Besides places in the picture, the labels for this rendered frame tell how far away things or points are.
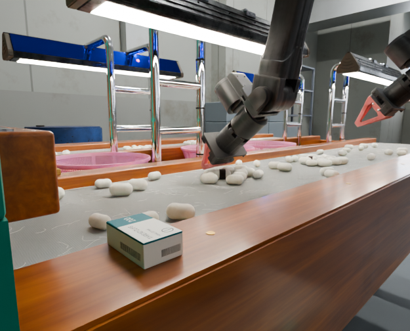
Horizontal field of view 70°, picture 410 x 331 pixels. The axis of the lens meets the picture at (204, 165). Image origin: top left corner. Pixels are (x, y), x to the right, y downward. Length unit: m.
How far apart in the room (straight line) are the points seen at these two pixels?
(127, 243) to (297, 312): 0.20
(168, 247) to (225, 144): 0.42
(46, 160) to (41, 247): 0.11
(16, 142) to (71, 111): 2.78
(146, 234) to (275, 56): 0.40
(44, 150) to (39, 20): 2.84
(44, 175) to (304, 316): 0.29
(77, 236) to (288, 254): 0.23
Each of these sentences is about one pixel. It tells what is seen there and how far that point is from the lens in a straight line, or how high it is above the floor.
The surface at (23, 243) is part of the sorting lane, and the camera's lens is 0.37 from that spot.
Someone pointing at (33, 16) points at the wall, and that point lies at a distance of 3.08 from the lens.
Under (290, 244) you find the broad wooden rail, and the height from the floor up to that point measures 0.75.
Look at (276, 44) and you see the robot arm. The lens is 0.55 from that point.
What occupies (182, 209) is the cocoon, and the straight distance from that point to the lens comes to 0.37.
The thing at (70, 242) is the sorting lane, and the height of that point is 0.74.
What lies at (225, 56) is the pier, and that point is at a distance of 4.11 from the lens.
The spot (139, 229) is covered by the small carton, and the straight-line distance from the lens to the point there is 0.24.
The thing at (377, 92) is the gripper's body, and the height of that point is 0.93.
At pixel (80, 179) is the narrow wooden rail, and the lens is 0.60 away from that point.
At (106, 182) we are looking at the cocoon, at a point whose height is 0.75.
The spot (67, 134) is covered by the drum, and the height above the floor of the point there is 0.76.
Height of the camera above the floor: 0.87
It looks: 9 degrees down
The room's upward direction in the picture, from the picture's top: straight up
